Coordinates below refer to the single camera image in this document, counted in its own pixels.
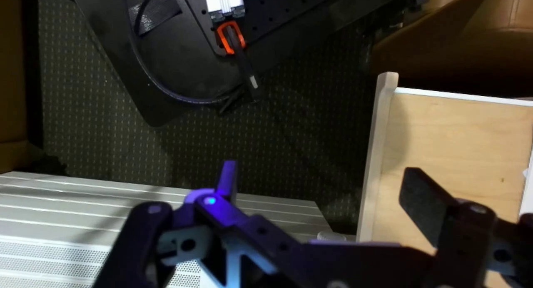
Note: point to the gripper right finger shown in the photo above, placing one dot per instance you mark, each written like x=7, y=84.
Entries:
x=424, y=200

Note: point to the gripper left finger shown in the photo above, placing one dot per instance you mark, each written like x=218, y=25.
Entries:
x=137, y=246

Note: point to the light wood pullout table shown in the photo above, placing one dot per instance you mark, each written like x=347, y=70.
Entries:
x=449, y=142

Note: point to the grey perforated metal case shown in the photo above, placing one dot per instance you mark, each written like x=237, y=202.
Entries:
x=62, y=221

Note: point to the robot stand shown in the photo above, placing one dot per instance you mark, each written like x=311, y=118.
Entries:
x=179, y=50

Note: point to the orange clamp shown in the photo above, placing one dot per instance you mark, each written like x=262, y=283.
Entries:
x=227, y=38

